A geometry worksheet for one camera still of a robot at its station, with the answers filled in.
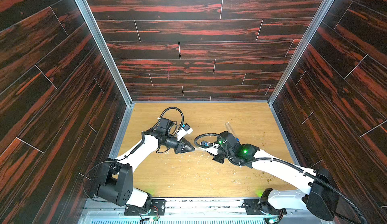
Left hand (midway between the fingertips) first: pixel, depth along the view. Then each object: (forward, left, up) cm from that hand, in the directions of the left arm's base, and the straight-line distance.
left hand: (193, 149), depth 77 cm
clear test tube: (+26, -24, -15) cm, 38 cm away
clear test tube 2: (-4, -4, +9) cm, 11 cm away
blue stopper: (+16, -29, -16) cm, 37 cm away
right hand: (+3, -10, -2) cm, 11 cm away
